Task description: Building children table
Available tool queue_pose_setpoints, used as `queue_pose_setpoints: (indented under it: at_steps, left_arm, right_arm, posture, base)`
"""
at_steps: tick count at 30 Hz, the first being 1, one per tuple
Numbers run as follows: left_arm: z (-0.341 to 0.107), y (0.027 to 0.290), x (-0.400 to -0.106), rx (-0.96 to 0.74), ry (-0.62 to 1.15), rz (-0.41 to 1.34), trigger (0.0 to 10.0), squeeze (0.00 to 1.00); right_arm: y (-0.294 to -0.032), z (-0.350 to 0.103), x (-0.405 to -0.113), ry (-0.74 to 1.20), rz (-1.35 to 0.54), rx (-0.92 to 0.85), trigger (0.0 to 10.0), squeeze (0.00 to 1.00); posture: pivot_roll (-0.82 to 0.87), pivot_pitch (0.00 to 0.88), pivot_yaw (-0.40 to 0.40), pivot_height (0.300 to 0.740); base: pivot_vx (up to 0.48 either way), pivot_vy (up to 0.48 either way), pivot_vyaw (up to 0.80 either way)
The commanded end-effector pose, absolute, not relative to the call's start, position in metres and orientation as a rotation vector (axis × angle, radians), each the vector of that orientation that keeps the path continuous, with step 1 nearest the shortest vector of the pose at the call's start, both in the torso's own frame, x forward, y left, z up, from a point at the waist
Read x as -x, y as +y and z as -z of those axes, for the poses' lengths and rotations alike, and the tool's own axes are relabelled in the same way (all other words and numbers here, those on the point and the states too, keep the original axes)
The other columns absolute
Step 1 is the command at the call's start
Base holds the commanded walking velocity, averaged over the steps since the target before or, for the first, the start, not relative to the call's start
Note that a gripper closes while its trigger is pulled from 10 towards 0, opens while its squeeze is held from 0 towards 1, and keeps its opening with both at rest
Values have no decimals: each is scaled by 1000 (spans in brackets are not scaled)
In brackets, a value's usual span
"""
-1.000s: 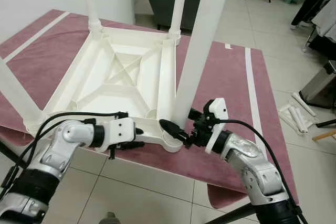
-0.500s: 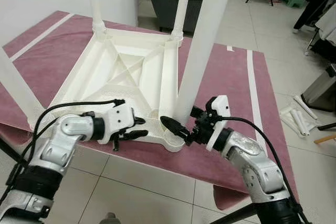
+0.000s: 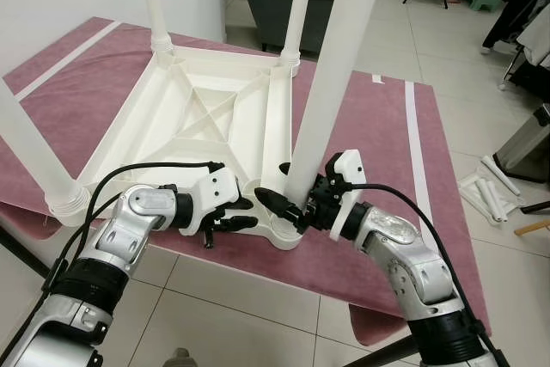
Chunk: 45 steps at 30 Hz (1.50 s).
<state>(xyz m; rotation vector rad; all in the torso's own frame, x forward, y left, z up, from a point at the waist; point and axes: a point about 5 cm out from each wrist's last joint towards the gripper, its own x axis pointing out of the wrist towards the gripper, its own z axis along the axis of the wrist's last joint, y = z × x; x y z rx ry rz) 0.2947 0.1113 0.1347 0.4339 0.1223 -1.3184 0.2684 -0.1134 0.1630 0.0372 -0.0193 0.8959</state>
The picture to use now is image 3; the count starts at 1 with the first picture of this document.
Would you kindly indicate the steel trash bin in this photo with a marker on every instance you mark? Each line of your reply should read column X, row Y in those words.
column 526, row 148

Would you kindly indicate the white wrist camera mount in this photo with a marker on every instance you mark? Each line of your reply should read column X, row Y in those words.
column 210, row 195
column 348, row 169

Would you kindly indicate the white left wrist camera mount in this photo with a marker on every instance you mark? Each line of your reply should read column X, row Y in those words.
column 210, row 195

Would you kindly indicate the dark grey armchair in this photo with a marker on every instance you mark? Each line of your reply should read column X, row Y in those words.
column 266, row 6

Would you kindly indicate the white plastic tube bundle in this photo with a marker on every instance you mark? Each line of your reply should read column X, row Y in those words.
column 491, row 191

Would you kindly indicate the maroon cloth with white stripes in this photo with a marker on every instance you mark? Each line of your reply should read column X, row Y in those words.
column 404, row 212

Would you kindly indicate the white plastic table leg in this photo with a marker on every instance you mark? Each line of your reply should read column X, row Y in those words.
column 299, row 6
column 34, row 152
column 339, row 58
column 156, row 2

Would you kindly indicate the dark robot left foot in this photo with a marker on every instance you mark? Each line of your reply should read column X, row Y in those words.
column 179, row 358

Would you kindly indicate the black tripod stand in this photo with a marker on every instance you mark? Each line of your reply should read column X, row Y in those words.
column 534, row 207

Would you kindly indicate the white plastic children table top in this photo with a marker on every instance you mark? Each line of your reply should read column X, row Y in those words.
column 198, row 100

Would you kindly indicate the light wooden stick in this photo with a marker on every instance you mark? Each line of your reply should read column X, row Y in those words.
column 533, row 228

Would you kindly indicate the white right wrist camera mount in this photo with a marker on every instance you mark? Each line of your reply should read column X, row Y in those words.
column 348, row 169

